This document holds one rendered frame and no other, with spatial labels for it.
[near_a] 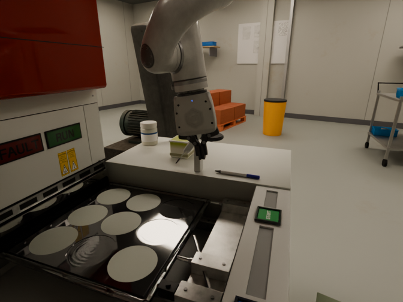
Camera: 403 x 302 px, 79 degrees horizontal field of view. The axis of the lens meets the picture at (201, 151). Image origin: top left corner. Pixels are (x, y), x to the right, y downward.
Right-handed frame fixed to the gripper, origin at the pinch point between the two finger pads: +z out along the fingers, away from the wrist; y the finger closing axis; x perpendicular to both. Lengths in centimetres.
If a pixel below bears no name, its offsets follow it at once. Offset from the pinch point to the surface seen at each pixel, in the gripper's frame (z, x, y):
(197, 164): 7.6, 10.5, -3.9
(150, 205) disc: 14.8, -0.5, -17.4
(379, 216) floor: 128, 148, 127
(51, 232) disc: 11.7, -15.2, -37.6
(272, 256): 13.8, -24.1, 13.7
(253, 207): 13.4, -7.6, 11.7
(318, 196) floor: 121, 178, 84
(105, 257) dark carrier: 14.5, -21.4, -20.7
